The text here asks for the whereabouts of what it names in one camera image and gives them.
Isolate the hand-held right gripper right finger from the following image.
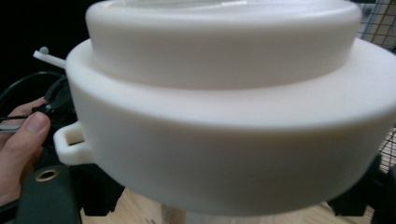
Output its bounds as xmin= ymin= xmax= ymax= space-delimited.
xmin=327 ymin=151 xmax=396 ymax=224

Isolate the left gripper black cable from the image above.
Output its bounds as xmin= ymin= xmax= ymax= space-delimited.
xmin=0 ymin=70 xmax=67 ymax=123

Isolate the black wire basket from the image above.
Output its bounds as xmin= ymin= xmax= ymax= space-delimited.
xmin=349 ymin=0 xmax=396 ymax=175

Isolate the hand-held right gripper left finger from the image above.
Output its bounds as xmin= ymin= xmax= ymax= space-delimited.
xmin=14 ymin=163 xmax=126 ymax=224

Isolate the white bottle lid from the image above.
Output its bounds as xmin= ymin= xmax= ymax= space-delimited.
xmin=32 ymin=0 xmax=396 ymax=217

